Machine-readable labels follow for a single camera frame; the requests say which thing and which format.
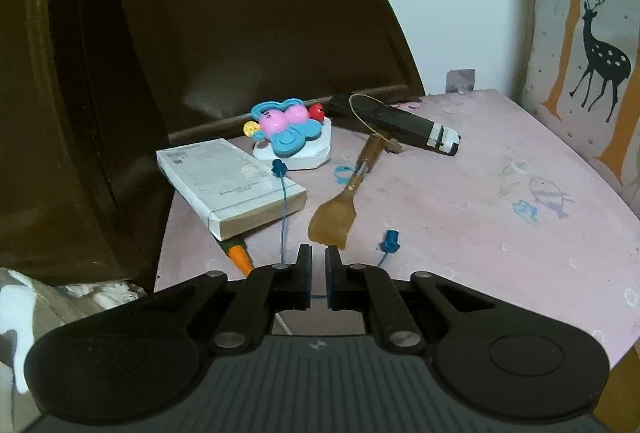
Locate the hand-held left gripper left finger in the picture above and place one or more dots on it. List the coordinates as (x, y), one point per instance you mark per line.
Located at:
(305, 278)

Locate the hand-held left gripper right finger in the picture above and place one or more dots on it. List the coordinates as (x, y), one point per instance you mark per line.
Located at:
(332, 278)

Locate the amber hand shaped back scratcher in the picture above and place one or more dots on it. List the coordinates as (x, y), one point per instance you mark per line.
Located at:
(332, 218)

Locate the flat white box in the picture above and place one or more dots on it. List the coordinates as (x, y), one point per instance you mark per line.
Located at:
(225, 178)

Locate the dark nightstand with pink top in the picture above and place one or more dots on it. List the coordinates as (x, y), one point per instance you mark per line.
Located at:
(450, 213)

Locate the pink and blue butterfly toy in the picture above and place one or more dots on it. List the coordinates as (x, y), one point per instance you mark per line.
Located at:
(287, 133)

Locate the black bar with white end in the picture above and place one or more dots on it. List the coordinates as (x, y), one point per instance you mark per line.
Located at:
(400, 123)

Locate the grey blanket with white spots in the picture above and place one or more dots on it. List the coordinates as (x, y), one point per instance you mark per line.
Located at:
(30, 313)

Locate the dark brown wooden headboard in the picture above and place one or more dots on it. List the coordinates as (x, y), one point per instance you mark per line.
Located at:
(200, 13)

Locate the deer print fabric cover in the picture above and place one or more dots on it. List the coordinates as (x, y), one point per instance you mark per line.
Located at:
(590, 38)

